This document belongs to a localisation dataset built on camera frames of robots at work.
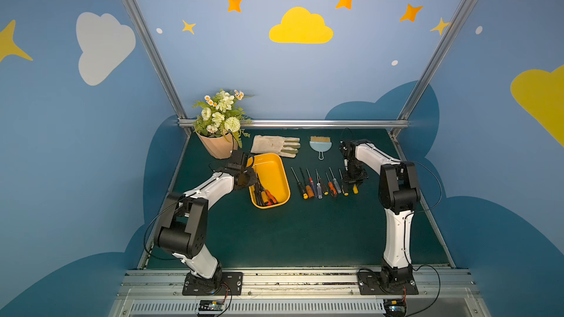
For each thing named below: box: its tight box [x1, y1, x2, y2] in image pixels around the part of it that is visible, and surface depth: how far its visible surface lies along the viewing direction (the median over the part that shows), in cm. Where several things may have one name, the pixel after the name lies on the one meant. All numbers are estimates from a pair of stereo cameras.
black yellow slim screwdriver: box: [315, 168, 329, 196], surface depth 100 cm
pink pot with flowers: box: [192, 89, 254, 160], surface depth 91 cm
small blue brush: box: [309, 135, 332, 160], surface depth 120 cm
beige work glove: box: [250, 135, 302, 158], surface depth 117 cm
